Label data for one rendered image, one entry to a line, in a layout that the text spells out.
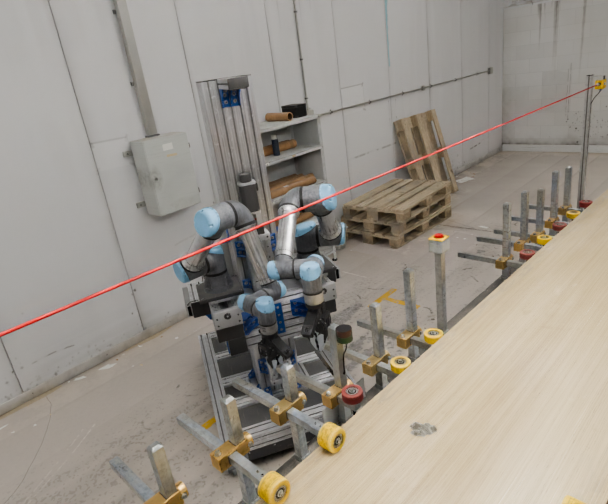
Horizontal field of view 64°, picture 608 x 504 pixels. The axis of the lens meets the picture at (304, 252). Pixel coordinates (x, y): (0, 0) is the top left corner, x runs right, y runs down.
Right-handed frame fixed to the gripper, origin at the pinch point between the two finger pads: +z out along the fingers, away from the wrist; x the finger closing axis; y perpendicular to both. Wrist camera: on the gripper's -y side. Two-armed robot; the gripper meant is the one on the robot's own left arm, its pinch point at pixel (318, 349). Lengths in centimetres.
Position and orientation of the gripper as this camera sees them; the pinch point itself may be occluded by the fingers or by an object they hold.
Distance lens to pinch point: 194.0
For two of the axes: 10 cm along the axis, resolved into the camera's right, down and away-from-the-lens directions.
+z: 1.3, 9.2, 3.6
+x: -9.0, -0.4, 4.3
